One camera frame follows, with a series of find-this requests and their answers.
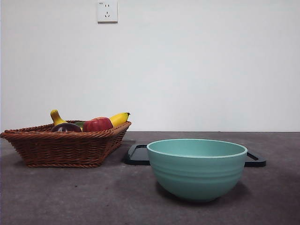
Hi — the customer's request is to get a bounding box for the teal ribbed bowl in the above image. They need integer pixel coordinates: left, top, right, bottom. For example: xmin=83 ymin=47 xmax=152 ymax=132
xmin=146 ymin=138 xmax=248 ymax=203

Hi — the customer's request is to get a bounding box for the dark purple plum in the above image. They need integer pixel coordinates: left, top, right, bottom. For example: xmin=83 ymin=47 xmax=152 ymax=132
xmin=51 ymin=122 xmax=82 ymax=133

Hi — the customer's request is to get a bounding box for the yellow banana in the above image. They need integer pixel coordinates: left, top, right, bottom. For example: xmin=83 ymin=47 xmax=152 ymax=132
xmin=50 ymin=109 xmax=131 ymax=132

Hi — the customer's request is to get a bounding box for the black rectangular tray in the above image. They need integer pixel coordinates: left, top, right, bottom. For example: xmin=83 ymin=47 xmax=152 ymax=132
xmin=123 ymin=143 xmax=267 ymax=167

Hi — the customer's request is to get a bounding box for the red apple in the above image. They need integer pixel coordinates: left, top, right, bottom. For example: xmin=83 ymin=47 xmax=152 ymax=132
xmin=82 ymin=116 xmax=114 ymax=132

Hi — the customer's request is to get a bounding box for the brown wicker basket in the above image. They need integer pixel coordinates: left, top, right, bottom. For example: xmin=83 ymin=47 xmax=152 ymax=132
xmin=0 ymin=120 xmax=132 ymax=168

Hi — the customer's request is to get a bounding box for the white wall socket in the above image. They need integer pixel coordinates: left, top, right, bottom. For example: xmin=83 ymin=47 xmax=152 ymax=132
xmin=97 ymin=0 xmax=118 ymax=23

